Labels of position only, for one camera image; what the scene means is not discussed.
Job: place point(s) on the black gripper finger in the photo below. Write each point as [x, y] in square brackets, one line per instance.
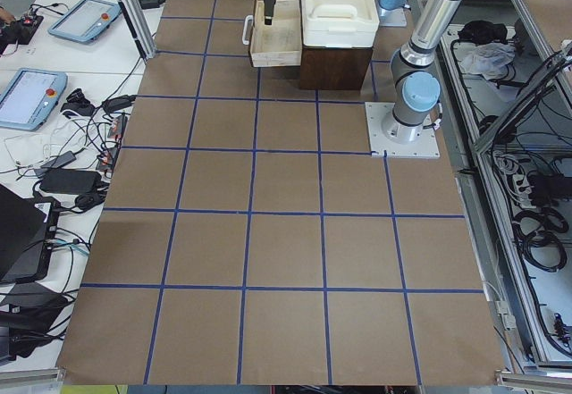
[269, 11]

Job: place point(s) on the wooden drawer with white handle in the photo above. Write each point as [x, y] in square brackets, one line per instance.
[278, 44]

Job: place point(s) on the white plastic crate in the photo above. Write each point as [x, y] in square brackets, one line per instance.
[339, 23]

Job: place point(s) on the dark brown wooden cabinet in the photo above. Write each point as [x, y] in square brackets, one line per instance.
[325, 68]

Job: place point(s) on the upper blue teach pendant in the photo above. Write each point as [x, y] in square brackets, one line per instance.
[86, 21]

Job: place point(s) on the blue teach pendant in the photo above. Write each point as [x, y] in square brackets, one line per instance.
[86, 21]
[30, 97]

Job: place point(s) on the white crumpled cloth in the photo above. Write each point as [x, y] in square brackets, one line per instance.
[490, 60]

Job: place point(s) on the lower blue teach pendant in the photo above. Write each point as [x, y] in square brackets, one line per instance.
[30, 97]

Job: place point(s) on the black power brick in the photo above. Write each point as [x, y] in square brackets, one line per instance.
[72, 182]

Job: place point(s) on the black laptop computer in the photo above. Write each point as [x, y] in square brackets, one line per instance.
[27, 227]

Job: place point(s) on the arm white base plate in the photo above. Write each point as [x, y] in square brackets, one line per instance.
[395, 18]
[389, 138]

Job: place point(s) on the aluminium frame post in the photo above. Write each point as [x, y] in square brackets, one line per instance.
[139, 30]

